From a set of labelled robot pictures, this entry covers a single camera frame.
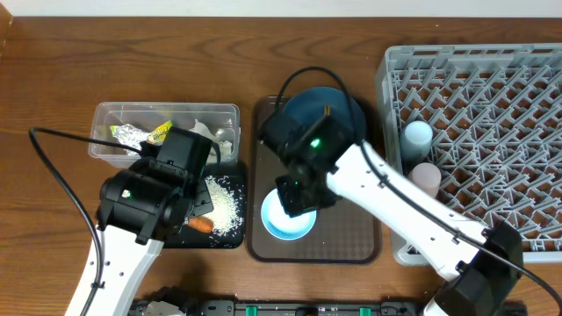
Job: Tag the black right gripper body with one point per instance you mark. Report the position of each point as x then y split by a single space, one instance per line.
299 195

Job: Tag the crumpled white tissue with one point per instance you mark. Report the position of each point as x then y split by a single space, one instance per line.
220 138

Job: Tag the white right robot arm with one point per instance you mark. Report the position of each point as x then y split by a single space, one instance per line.
476 262

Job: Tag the light blue cup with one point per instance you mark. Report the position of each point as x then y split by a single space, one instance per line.
415 141

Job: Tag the light blue rice bowl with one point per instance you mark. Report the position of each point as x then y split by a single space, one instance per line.
281 225

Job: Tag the spilled white rice pile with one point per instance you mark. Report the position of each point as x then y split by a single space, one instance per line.
225 194

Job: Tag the grey dishwasher rack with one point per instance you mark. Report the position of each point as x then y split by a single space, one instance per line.
495 115

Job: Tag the clear plastic bin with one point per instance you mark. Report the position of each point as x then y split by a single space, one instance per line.
149 115

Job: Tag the orange carrot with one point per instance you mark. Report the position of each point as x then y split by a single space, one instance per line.
201 224

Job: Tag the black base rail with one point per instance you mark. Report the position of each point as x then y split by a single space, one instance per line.
174 301

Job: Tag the yellow snack wrapper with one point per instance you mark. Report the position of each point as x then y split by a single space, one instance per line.
158 135

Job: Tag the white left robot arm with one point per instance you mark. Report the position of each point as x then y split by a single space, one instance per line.
140 208

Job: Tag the pink cup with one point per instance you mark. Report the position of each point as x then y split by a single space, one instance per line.
427 177

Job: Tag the dark blue plate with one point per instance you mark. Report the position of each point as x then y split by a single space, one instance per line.
308 106

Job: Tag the brown serving tray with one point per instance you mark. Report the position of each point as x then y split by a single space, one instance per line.
344 233

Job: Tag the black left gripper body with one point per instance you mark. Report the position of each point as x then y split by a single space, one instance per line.
203 203

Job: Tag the black waste tray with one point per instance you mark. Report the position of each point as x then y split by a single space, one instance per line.
188 237

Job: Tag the crumpled aluminium foil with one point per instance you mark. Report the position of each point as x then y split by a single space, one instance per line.
129 135

